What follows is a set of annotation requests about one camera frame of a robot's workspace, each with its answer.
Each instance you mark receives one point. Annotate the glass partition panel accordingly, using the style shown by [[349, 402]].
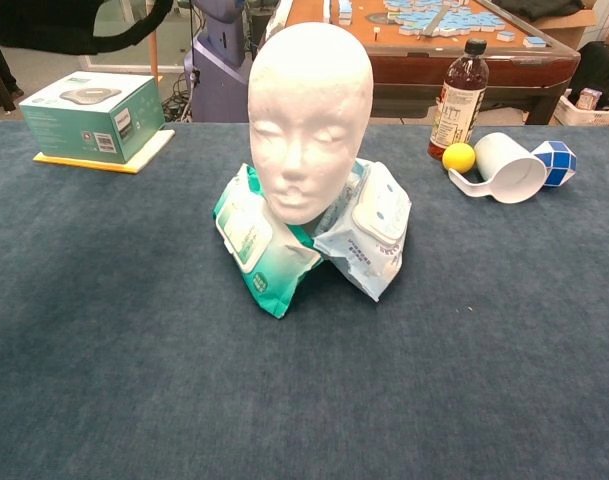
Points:
[[124, 60]]

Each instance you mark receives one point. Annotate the brown cardboard box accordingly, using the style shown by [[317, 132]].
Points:
[[569, 27]]

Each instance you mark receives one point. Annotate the dark drink bottle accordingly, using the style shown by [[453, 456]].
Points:
[[459, 90]]

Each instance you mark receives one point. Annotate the wooden pole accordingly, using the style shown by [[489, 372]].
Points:
[[154, 62]]

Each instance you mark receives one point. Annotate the black cloth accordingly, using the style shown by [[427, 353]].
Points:
[[539, 9]]

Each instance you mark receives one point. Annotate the blue white snake cube puzzle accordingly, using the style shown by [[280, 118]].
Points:
[[559, 160]]

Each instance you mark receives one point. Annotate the blue mahjong tile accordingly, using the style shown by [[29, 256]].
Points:
[[534, 42], [505, 36]]

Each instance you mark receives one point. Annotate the brown mahjong table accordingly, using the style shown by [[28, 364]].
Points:
[[409, 65]]

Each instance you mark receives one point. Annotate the black baseball cap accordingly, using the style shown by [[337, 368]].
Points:
[[34, 25]]

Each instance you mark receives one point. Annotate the green wet wipes pack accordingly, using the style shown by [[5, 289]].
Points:
[[264, 270]]

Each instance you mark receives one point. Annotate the white foam mannequin head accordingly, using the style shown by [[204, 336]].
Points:
[[309, 100]]

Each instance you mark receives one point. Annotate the blue felt table cover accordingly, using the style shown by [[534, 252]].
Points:
[[304, 390]]

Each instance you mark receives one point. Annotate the yellow flat board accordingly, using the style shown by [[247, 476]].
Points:
[[151, 147]]

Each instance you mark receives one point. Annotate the white plastic basket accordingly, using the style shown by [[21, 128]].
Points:
[[591, 116]]

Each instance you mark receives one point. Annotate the teal speaker product box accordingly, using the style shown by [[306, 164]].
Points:
[[84, 125]]

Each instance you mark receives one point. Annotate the light blue wet wipes pack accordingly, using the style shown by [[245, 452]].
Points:
[[369, 235]]

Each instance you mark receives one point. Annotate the blue purple machine base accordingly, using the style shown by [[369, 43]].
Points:
[[219, 75]]

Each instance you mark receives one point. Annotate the yellow ball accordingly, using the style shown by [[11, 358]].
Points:
[[459, 157]]

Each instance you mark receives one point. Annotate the white plastic mug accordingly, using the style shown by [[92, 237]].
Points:
[[509, 165]]

